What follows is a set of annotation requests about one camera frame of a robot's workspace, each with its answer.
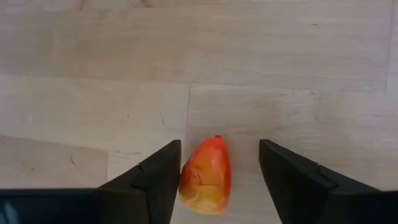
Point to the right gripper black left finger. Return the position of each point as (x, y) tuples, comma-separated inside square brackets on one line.
[(158, 174)]

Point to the small orange yellow mango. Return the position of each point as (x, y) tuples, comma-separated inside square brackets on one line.
[(205, 180)]

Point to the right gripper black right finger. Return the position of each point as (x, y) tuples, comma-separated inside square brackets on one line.
[(295, 180)]

